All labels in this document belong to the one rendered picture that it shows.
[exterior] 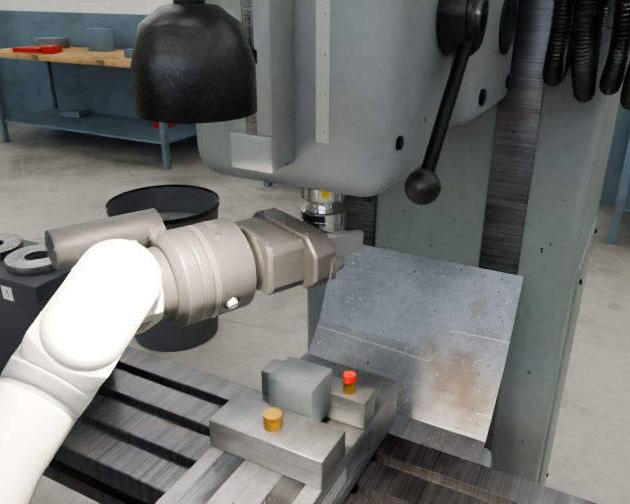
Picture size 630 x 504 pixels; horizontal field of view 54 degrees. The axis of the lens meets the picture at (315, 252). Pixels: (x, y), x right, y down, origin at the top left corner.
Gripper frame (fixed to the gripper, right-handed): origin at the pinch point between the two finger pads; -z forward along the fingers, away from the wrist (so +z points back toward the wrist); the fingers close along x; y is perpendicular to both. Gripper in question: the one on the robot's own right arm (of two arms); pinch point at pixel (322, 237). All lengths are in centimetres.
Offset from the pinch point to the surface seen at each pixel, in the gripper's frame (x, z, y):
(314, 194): -1.2, 2.1, -5.5
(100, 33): 553, -169, 18
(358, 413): -2.3, -4.1, 23.4
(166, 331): 172, -51, 112
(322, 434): -4.2, 3.0, 21.8
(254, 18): -6.0, 11.4, -22.2
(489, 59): -4.5, -18.6, -17.4
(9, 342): 44, 26, 26
